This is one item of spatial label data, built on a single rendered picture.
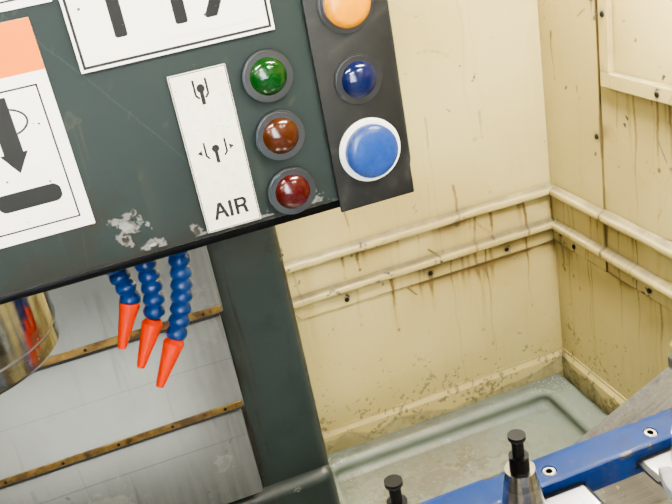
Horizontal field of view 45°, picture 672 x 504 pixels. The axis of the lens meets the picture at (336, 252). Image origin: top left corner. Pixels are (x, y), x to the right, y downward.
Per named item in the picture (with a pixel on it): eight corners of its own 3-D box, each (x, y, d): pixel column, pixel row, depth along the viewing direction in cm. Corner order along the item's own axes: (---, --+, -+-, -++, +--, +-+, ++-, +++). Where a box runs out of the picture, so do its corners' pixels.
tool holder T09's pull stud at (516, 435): (524, 459, 69) (521, 425, 67) (533, 471, 67) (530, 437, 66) (506, 465, 68) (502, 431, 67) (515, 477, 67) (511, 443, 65)
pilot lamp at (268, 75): (293, 92, 42) (285, 50, 41) (253, 103, 42) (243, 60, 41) (290, 91, 43) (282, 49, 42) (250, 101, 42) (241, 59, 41)
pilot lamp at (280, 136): (305, 151, 43) (297, 111, 42) (266, 161, 43) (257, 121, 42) (302, 148, 44) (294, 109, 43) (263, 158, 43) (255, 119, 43)
